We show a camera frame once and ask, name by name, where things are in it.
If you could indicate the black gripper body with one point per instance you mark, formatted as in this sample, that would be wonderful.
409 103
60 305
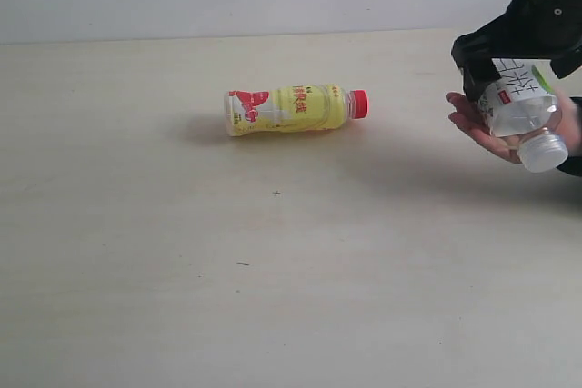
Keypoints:
542 29

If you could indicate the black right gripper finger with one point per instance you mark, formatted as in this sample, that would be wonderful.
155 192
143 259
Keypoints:
564 60

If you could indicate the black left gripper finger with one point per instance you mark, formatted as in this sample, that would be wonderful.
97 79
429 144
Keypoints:
471 54

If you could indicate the white label bottle white cap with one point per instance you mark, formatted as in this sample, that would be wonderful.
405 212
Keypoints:
521 109

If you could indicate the yellow drink bottle red cap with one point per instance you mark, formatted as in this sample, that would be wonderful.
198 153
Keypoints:
293 109

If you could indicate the dark sleeve forearm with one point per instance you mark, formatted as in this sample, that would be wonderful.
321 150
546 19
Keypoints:
570 131

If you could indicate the open human hand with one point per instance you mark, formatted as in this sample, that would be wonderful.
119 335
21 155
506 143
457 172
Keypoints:
468 120

